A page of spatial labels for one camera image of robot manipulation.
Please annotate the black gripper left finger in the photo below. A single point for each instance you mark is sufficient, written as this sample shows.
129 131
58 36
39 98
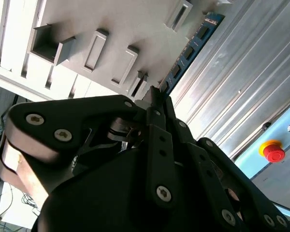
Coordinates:
70 113

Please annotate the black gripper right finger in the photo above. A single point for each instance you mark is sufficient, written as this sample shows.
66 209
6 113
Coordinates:
207 174

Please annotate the blue RAM stick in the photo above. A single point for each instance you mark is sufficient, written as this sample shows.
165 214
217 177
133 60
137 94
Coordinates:
195 43

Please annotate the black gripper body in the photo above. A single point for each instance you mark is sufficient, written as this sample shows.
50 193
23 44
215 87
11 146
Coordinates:
106 198

